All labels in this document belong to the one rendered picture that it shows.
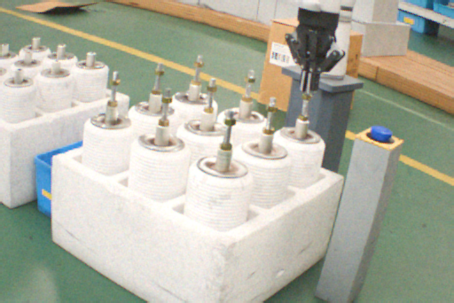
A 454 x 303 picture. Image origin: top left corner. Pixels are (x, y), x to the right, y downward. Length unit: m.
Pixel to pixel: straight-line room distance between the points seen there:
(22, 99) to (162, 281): 0.50
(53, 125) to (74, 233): 0.29
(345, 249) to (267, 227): 0.17
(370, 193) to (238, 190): 0.23
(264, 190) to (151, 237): 0.20
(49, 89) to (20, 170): 0.19
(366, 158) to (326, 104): 0.41
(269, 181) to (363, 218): 0.17
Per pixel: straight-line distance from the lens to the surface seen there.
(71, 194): 1.13
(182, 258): 0.98
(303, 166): 1.15
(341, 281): 1.13
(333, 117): 1.45
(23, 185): 1.34
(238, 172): 0.97
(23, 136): 1.29
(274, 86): 2.20
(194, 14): 3.70
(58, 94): 1.38
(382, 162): 1.03
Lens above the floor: 0.62
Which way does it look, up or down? 21 degrees down
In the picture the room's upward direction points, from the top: 9 degrees clockwise
